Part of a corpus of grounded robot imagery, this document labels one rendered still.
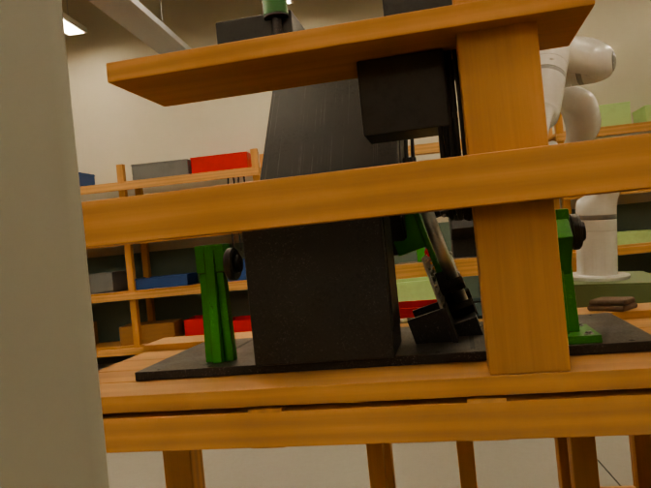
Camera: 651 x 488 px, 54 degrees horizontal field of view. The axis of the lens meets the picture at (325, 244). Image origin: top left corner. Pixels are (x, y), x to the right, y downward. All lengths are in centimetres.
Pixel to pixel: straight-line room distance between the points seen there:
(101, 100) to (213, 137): 142
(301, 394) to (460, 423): 30
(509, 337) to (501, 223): 21
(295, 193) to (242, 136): 623
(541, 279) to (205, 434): 71
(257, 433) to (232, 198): 46
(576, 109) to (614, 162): 79
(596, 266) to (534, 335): 95
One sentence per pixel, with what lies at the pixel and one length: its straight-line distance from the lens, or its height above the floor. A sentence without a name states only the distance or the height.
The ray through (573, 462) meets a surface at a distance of 212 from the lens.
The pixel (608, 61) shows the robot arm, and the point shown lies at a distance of 184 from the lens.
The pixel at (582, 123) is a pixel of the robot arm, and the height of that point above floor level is 141.
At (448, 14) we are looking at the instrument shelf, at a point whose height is 152.
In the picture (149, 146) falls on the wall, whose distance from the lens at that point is 771.
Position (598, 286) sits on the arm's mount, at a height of 94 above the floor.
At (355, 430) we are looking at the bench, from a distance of 125.
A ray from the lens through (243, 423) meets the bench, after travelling 130.
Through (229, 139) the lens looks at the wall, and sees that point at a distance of 742.
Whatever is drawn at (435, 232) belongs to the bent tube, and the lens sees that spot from 145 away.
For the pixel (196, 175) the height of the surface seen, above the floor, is 198.
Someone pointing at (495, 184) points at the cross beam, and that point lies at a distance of 113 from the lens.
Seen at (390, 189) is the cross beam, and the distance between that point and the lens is 114.
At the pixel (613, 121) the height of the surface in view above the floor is 206.
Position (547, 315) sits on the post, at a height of 98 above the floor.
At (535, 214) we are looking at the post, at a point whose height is 116.
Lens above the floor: 115
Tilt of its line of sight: level
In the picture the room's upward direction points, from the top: 6 degrees counter-clockwise
